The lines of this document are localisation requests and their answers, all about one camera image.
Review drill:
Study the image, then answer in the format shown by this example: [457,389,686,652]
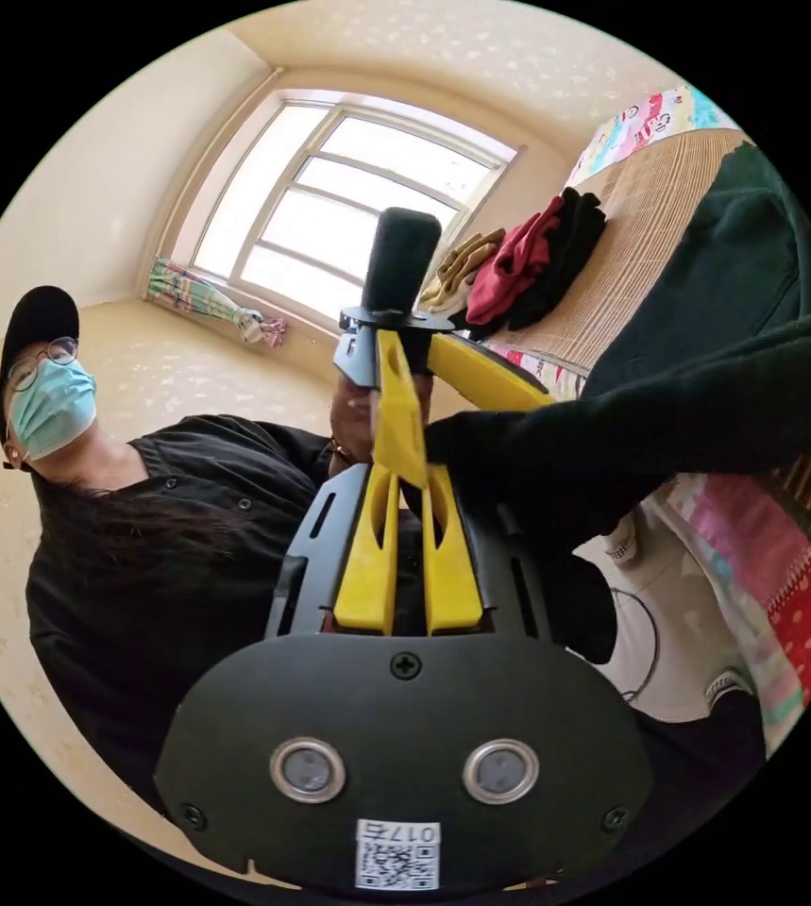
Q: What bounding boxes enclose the window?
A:
[162,87,521,328]

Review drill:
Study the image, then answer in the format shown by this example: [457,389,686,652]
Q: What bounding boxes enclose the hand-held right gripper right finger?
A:
[421,465,485,637]

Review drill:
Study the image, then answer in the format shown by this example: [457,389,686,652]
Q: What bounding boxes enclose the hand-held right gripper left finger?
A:
[332,461,402,636]

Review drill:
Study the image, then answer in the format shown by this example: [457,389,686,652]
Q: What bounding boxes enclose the pile of clothes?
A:
[418,187,609,343]

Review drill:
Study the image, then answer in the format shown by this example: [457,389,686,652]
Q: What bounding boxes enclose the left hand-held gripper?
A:
[332,305,556,491]

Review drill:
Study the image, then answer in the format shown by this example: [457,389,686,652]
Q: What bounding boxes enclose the person's left hand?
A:
[327,378,378,477]

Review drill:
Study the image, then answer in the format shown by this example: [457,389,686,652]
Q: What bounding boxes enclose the person's body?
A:
[0,285,769,890]

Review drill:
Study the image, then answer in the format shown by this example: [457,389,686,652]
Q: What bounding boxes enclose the tied plaid curtain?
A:
[145,256,290,349]

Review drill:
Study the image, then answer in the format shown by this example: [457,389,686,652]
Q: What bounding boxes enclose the person's left forearm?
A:
[256,423,357,496]

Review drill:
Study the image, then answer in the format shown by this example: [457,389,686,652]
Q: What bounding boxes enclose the black pants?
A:
[422,141,811,562]

